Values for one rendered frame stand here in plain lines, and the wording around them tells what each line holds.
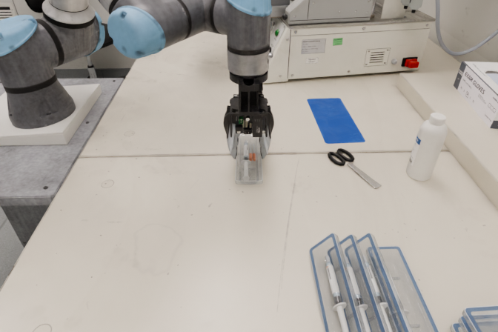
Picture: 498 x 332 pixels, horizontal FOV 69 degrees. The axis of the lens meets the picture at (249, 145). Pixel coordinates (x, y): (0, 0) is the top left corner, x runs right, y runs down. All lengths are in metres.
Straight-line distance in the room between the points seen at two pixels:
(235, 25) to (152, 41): 0.14
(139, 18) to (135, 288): 0.40
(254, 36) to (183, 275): 0.40
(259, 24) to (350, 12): 0.58
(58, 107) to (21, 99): 0.08
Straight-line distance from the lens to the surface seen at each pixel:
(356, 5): 1.16
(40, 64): 0.98
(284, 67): 1.14
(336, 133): 0.93
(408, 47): 1.29
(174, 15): 0.60
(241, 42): 0.62
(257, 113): 0.66
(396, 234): 0.71
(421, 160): 0.81
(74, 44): 1.01
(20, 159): 0.97
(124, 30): 0.57
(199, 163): 0.81
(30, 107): 0.99
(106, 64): 3.12
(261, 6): 0.61
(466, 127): 0.99
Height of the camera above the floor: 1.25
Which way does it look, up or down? 35 degrees down
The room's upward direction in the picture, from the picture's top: straight up
